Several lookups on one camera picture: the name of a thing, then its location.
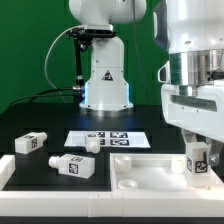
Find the white U-shaped fence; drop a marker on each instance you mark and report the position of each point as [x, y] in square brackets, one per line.
[119, 203]

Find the white square tabletop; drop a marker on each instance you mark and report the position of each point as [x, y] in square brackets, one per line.
[156, 172]

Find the white tag sheet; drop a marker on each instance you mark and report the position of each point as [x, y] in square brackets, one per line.
[109, 139]

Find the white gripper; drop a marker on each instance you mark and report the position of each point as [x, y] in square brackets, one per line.
[203, 114]

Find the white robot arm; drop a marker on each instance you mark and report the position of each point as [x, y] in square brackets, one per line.
[190, 31]

